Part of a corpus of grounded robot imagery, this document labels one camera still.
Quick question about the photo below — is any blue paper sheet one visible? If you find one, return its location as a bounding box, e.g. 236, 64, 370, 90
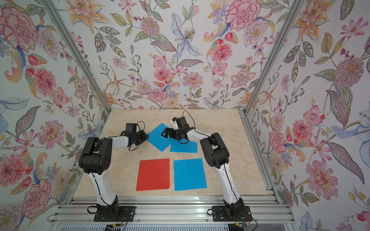
147, 123, 171, 152

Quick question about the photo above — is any blue paper sheet two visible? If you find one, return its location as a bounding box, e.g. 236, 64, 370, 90
170, 140, 198, 153

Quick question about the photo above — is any red paper sheet one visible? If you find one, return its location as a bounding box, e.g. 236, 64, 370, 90
136, 158, 170, 191

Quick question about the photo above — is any blue paper sheet three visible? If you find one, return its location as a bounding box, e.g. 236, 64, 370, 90
173, 158, 207, 191

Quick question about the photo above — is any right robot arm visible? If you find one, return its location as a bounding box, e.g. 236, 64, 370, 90
161, 128, 244, 213

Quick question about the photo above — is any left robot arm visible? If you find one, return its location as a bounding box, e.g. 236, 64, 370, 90
79, 131, 149, 208

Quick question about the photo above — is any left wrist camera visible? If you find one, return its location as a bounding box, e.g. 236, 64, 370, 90
124, 123, 140, 135

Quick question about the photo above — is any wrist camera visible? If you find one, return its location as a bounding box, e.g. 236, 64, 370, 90
124, 123, 140, 135
172, 116, 190, 130

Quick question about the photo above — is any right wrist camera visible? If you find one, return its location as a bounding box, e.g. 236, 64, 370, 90
172, 116, 190, 130

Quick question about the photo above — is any left camera cable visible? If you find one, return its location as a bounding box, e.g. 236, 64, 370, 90
128, 120, 146, 152

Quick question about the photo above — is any camera cable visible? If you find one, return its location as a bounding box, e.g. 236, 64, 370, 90
128, 120, 146, 152
182, 110, 197, 131

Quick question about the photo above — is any right camera cable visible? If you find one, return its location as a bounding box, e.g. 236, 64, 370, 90
182, 110, 197, 131

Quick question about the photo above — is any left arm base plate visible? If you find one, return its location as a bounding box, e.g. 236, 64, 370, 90
93, 205, 136, 222

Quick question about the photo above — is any front aluminium rail frame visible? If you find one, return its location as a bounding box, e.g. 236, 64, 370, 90
47, 194, 298, 231

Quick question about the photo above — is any right table edge rail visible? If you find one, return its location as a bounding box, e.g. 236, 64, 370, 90
239, 110, 282, 204

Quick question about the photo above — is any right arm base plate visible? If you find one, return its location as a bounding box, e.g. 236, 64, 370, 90
207, 206, 253, 222

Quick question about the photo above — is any left aluminium corner post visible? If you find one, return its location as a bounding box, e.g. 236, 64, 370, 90
41, 0, 112, 114

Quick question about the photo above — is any aluminium corner post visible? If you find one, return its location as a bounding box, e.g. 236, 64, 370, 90
243, 1, 304, 116
41, 0, 112, 114

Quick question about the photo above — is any right aluminium corner post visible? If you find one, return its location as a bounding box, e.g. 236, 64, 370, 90
243, 1, 304, 116

